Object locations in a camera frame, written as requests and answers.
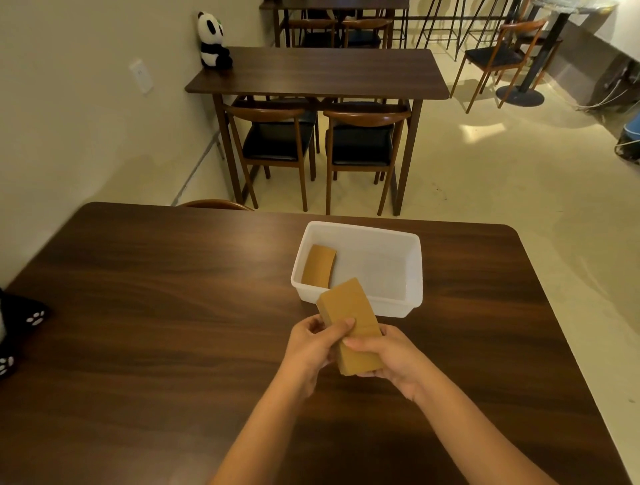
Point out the blue container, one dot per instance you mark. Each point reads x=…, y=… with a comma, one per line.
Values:
x=631, y=135

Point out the person's right thumb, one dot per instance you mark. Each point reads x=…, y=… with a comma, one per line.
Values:
x=362, y=342

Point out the person's right forearm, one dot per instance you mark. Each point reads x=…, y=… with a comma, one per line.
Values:
x=475, y=439

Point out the black metal bar stools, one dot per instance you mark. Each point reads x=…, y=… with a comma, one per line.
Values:
x=445, y=20

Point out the white wall socket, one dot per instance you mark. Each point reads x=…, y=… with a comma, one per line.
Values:
x=141, y=76

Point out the person's left hand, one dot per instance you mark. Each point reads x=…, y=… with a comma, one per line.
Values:
x=305, y=349

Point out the person's left thumb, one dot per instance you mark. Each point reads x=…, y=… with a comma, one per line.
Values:
x=342, y=328

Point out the black plush toy with paws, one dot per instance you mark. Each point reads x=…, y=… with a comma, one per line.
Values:
x=20, y=320

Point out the panda plush toy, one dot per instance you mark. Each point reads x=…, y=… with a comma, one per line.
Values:
x=212, y=42

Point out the round pedestal table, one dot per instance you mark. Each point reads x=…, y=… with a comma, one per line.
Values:
x=555, y=20

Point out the dark wooden dining table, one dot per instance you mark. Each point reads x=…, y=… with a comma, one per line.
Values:
x=340, y=5
x=320, y=72

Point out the wooden chair black seat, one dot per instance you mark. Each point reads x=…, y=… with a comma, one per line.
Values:
x=272, y=140
x=360, y=145
x=312, y=30
x=492, y=57
x=365, y=32
x=542, y=42

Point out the person's right hand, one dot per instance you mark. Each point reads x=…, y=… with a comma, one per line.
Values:
x=400, y=362

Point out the single brown cardboard sleeve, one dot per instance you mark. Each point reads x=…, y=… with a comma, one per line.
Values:
x=319, y=265

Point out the white plastic bin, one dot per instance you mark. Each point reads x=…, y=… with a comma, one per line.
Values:
x=380, y=265

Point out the brown wooden chair back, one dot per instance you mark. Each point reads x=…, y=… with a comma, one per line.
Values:
x=215, y=204

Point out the stack of brown cardboard sleeves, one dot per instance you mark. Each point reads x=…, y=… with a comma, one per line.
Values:
x=350, y=305

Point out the person's left forearm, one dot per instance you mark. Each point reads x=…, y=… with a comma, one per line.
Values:
x=265, y=434

